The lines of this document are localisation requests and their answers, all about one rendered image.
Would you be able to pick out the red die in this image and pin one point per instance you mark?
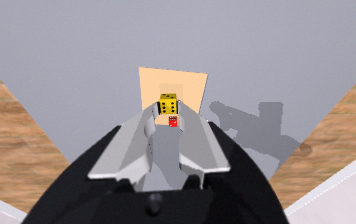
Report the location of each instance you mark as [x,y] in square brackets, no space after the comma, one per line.
[173,121]

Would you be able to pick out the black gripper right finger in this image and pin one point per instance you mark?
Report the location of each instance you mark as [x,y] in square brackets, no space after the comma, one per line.
[224,167]

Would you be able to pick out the yellow die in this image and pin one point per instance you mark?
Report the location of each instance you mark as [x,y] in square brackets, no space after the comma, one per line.
[168,103]

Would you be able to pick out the peach flat mat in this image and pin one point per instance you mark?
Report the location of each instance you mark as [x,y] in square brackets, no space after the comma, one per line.
[188,87]

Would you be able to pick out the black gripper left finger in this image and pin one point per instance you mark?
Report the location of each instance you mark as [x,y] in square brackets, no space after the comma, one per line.
[122,153]

